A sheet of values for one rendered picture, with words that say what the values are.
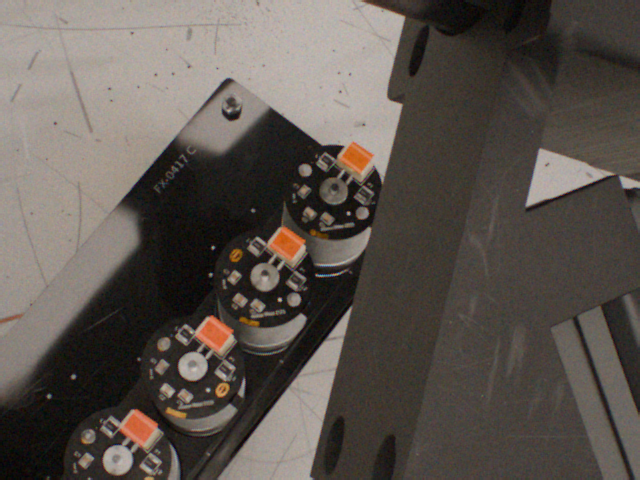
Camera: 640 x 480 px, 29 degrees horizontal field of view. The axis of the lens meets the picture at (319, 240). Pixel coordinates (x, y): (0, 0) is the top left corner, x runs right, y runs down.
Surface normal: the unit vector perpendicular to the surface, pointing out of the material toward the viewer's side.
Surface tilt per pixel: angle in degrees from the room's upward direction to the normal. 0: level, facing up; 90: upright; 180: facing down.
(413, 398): 74
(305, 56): 0
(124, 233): 0
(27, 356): 0
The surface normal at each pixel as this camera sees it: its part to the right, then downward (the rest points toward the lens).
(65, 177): 0.05, -0.25
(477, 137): -0.93, -0.26
